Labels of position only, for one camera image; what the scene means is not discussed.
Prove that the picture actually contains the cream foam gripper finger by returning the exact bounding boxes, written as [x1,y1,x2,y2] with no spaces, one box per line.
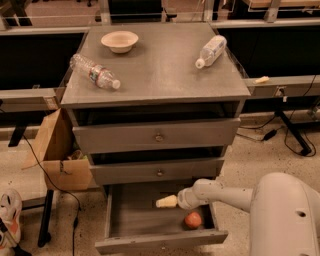
[156,195,178,208]

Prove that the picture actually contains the red apple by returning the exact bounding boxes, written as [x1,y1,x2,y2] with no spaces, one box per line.
[184,212,202,229]

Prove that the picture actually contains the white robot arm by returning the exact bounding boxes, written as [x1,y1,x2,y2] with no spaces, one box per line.
[156,172,320,256]

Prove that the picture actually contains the grey open bottom drawer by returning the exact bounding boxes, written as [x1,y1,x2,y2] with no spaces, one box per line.
[95,180,228,255]

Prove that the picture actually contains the grey top drawer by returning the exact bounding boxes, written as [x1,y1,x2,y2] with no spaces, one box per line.
[73,118,240,154]

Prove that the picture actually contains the grey middle drawer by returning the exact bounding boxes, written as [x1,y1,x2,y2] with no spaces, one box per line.
[91,158,224,185]

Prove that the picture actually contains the grey wooden drawer cabinet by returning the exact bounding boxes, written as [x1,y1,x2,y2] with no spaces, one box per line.
[61,23,250,169]

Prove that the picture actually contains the brown cardboard box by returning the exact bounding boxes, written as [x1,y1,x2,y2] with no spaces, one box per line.
[22,109,92,191]

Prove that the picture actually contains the black table leg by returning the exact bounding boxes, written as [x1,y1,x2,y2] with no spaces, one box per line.
[38,190,54,247]
[275,111,312,156]

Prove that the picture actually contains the clear bottle red label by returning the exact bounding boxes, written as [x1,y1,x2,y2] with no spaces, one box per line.
[70,54,121,90]

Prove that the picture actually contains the black right table leg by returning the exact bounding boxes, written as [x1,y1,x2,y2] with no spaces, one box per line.
[275,111,312,156]

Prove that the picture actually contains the small cream foam piece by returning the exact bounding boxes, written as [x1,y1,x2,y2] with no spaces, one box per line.
[254,76,269,84]

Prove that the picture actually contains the clear bottle white label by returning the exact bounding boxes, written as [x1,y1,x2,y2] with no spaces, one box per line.
[195,35,227,69]

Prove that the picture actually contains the white orange sneaker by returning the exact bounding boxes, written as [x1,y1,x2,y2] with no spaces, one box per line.
[0,189,22,243]

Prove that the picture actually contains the beige ceramic bowl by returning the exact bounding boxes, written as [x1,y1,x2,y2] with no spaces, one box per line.
[101,31,139,54]

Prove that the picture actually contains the black floor cable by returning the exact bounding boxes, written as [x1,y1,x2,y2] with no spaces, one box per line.
[21,134,82,256]

